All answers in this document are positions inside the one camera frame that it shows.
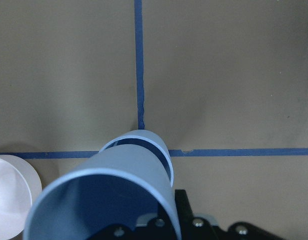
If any blue cup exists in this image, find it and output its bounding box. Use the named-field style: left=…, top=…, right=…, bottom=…
left=23, top=144, right=181, bottom=240
left=99, top=129, right=174, bottom=186

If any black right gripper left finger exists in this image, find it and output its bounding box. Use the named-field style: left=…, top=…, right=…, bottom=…
left=86, top=203, right=178, bottom=240

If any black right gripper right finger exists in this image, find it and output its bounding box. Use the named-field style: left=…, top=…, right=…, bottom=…
left=175, top=189, right=282, bottom=240

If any pink bowl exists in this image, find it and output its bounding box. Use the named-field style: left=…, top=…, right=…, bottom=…
left=0, top=154, right=42, bottom=240

